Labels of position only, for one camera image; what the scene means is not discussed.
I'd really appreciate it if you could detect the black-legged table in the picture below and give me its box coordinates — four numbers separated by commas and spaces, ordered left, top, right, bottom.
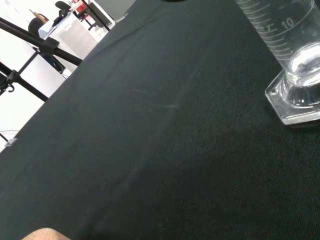
69, 0, 116, 32

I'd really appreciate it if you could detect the person's hand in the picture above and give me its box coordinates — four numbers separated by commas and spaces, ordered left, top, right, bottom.
20, 227, 73, 240

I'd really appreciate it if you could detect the clear tape piece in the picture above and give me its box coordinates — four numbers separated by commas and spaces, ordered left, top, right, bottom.
4, 137, 19, 148

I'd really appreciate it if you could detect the white vented appliance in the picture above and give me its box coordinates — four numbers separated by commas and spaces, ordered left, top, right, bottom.
38, 11, 99, 60

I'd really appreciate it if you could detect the black cloth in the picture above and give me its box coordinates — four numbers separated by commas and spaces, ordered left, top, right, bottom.
0, 0, 320, 240

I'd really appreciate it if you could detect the black tripod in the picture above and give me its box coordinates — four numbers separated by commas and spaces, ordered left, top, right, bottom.
0, 16, 84, 103

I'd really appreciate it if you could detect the black office chair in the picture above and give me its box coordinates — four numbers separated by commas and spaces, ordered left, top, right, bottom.
54, 0, 70, 18
27, 16, 45, 39

